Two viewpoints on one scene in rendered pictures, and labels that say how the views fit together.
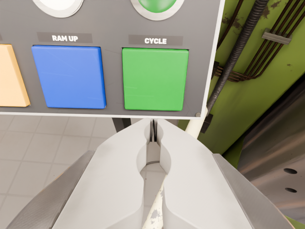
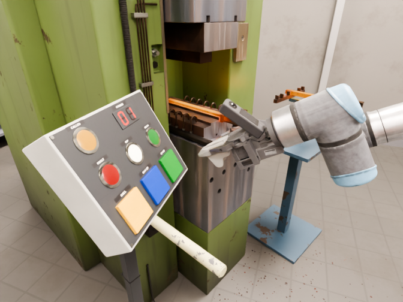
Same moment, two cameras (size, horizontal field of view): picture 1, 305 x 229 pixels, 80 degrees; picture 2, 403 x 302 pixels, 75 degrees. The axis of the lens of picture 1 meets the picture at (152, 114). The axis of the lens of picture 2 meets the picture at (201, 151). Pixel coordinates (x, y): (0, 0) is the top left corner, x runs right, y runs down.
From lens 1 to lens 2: 63 cm
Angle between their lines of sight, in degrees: 58
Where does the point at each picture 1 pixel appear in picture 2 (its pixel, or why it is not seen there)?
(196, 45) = (170, 146)
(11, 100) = (148, 213)
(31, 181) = not seen: outside the picture
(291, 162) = (208, 175)
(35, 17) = (135, 169)
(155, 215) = (211, 260)
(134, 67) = (166, 163)
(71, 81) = (158, 184)
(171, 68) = (172, 156)
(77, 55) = (153, 171)
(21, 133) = not seen: outside the picture
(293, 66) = not seen: hidden behind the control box
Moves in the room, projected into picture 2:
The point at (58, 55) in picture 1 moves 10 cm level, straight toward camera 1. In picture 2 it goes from (149, 176) to (189, 170)
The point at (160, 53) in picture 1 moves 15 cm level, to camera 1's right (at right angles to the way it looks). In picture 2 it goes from (167, 154) to (186, 133)
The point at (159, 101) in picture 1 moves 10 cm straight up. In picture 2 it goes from (177, 170) to (176, 138)
